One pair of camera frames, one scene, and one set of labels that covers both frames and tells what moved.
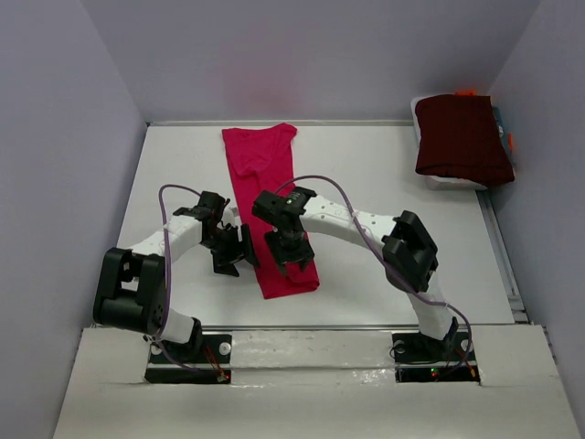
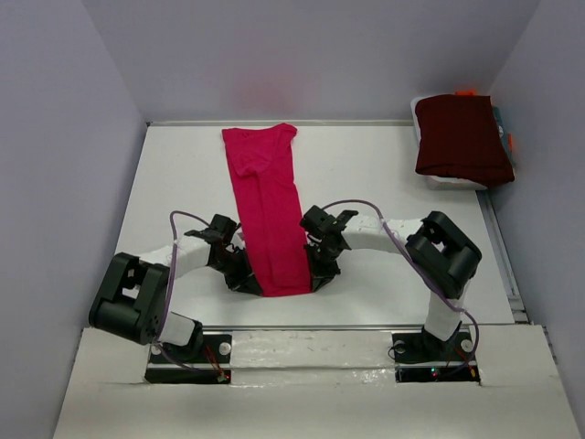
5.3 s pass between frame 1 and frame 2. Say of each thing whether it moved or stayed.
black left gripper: moved
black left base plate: stayed
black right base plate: stayed
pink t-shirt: stayed
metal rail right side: stayed
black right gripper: moved
